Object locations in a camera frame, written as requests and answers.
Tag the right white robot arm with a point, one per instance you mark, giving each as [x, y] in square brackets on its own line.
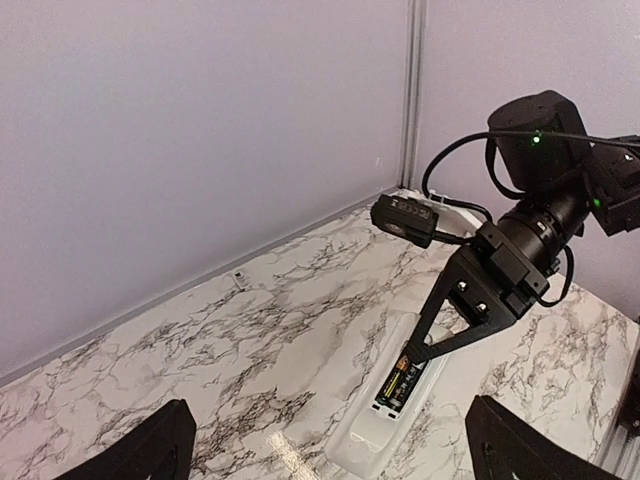
[560, 176]

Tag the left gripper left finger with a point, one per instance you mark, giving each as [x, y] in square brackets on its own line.
[160, 447]

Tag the right aluminium frame post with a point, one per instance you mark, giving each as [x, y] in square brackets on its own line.
[416, 26]

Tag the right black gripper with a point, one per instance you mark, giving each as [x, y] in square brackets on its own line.
[491, 282]

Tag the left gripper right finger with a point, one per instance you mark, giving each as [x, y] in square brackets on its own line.
[503, 446]

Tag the white remote control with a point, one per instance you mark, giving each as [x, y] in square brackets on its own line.
[385, 408]

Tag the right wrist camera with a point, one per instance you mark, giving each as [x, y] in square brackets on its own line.
[407, 219]

